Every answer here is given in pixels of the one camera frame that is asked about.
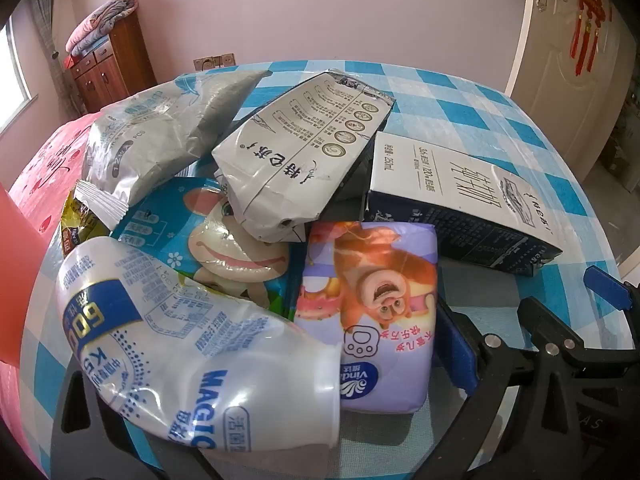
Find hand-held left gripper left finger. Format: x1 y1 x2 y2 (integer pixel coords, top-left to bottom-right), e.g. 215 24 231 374
51 369 236 480

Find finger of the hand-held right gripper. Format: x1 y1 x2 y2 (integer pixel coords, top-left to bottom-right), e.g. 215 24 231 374
516 265 640 363

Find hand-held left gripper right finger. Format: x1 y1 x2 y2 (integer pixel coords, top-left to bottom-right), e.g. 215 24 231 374
437 297 640 480

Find purple bear print tissue pack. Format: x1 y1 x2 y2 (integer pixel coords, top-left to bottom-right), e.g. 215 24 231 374
292 220 441 415

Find white plastic bottle blue print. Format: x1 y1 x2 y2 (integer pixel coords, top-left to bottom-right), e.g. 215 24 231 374
55 236 343 454

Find orange chair back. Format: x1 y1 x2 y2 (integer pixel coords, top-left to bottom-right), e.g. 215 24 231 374
0 180 47 367

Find yellow instant noodle packet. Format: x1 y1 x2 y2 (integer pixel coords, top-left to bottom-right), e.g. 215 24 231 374
60 180 131 261

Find blue cartoon face pack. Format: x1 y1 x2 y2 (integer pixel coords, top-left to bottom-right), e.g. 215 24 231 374
112 177 301 321

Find silver white plastic bag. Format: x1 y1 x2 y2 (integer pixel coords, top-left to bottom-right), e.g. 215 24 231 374
82 67 273 208

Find dark blue white milk carton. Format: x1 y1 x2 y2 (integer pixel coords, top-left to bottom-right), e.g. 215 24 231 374
364 131 564 278

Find cream door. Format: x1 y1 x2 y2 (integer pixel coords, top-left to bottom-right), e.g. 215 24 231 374
502 0 628 156

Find white coffee bag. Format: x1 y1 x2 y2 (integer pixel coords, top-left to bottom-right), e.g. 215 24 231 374
212 69 397 244

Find blue white checkered tablecloth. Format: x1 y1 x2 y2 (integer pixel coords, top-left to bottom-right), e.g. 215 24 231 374
20 57 631 480

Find pink bed blanket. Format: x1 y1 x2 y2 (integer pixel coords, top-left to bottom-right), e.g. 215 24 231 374
0 110 108 443

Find red door ornament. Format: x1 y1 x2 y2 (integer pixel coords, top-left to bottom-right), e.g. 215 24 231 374
567 0 613 73

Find brown wooden cabinet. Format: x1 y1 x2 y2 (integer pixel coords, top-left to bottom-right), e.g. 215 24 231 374
69 22 158 111

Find window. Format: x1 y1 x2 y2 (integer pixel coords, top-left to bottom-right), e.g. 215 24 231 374
0 15 38 133

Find folded pink blankets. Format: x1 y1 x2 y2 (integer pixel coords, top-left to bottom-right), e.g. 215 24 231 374
65 0 138 58

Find grey curtain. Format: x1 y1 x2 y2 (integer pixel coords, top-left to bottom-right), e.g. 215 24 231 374
20 0 83 111

